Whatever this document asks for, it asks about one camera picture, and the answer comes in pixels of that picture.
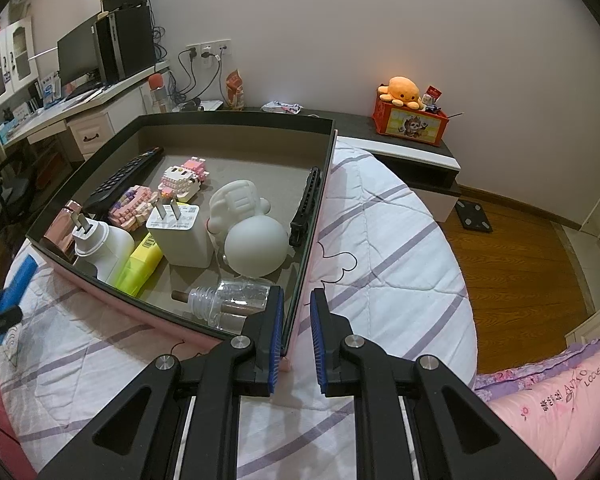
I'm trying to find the rose gold metal can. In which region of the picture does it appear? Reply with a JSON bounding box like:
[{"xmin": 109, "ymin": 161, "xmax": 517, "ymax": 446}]
[{"xmin": 41, "ymin": 200, "xmax": 82, "ymax": 262}]

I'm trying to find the clear plastic bottle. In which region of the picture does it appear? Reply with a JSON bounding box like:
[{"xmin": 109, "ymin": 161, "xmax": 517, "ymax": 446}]
[{"xmin": 171, "ymin": 278, "xmax": 271, "ymax": 335}]

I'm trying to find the white round plug device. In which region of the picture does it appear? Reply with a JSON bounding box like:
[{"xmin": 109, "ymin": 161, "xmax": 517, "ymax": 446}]
[{"xmin": 71, "ymin": 212, "xmax": 134, "ymax": 286}]

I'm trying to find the yellow highlighter marker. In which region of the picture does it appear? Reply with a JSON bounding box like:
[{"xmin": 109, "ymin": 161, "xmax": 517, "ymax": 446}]
[{"xmin": 114, "ymin": 233, "xmax": 163, "ymax": 297}]

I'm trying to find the black remote control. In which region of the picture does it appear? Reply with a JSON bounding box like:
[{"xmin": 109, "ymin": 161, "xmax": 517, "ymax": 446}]
[{"xmin": 82, "ymin": 146, "xmax": 163, "ymax": 216}]

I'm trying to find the white square charger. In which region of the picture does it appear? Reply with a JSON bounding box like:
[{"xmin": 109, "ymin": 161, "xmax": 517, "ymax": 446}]
[{"xmin": 146, "ymin": 202, "xmax": 213, "ymax": 269}]

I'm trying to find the white astronaut figurine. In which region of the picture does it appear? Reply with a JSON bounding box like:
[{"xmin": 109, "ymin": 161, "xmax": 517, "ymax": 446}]
[{"xmin": 207, "ymin": 180, "xmax": 289, "ymax": 278}]

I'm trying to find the pink storage box tray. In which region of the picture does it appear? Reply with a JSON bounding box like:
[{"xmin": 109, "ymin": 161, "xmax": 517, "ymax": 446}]
[{"xmin": 28, "ymin": 112, "xmax": 336, "ymax": 354}]

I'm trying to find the pink block toy figure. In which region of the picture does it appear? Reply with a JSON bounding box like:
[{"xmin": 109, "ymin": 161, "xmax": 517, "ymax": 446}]
[{"xmin": 158, "ymin": 156, "xmax": 209, "ymax": 203}]

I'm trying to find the pink keycap block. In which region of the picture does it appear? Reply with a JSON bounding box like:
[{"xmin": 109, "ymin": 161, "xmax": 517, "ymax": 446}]
[{"xmin": 108, "ymin": 185, "xmax": 158, "ymax": 232}]

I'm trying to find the office chair with clothes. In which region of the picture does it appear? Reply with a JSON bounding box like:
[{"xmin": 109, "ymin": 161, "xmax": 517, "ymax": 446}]
[{"xmin": 0, "ymin": 151, "xmax": 38, "ymax": 232}]

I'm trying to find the pink bedding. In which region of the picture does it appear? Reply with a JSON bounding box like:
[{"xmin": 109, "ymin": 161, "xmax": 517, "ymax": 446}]
[{"xmin": 472, "ymin": 339, "xmax": 600, "ymax": 479}]

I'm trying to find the black floor scale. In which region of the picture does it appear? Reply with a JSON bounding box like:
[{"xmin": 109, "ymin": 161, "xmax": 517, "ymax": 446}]
[{"xmin": 454, "ymin": 198, "xmax": 492, "ymax": 233}]

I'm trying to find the white desk with drawers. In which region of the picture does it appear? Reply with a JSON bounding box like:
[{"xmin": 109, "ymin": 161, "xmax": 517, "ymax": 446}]
[{"xmin": 3, "ymin": 62, "xmax": 170, "ymax": 162}]

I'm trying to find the black low cabinet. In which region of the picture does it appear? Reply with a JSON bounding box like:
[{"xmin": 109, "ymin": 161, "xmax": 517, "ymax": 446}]
[{"xmin": 220, "ymin": 105, "xmax": 464, "ymax": 224}]

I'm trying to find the white glass door cabinet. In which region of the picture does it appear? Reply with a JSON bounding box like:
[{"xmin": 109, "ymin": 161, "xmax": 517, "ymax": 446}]
[{"xmin": 0, "ymin": 16, "xmax": 38, "ymax": 106}]

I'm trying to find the black computer monitor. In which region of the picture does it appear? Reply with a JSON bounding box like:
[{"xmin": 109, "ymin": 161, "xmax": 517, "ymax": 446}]
[{"xmin": 57, "ymin": 15, "xmax": 102, "ymax": 100}]

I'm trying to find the bottle with orange cap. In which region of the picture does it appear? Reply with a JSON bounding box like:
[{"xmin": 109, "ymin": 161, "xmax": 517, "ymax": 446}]
[{"xmin": 147, "ymin": 73, "xmax": 172, "ymax": 114}]

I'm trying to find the red toy box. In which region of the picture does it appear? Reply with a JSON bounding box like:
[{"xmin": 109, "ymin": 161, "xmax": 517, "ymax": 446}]
[{"xmin": 372, "ymin": 98, "xmax": 449, "ymax": 146}]

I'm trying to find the white nightstand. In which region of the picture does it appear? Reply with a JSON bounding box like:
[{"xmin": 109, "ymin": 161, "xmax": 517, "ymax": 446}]
[{"xmin": 175, "ymin": 98, "xmax": 224, "ymax": 113}]

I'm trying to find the black computer tower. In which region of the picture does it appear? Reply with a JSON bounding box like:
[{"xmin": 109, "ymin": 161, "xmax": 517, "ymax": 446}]
[{"xmin": 93, "ymin": 4, "xmax": 156, "ymax": 84}]

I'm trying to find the red snack bag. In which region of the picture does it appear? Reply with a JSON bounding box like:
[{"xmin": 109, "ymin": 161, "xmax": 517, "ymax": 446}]
[{"xmin": 225, "ymin": 70, "xmax": 245, "ymax": 110}]

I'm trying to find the tissue packet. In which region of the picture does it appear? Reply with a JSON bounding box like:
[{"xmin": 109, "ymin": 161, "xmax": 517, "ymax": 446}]
[{"xmin": 261, "ymin": 101, "xmax": 302, "ymax": 115}]

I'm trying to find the orange octopus plush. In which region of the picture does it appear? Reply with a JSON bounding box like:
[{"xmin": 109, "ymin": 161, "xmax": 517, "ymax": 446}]
[{"xmin": 377, "ymin": 76, "xmax": 424, "ymax": 110}]

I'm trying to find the wall power outlet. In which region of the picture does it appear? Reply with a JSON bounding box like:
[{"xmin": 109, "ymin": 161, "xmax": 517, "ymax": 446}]
[{"xmin": 185, "ymin": 39, "xmax": 232, "ymax": 58}]

